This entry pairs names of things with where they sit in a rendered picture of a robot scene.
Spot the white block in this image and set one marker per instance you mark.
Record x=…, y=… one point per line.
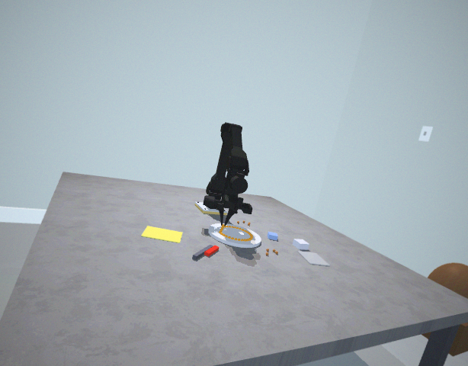
x=301, y=244

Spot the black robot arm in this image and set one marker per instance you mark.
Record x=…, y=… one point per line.
x=234, y=160

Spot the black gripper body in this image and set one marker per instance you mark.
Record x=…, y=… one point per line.
x=210, y=201

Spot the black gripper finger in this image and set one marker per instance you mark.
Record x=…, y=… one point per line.
x=230, y=213
x=221, y=214

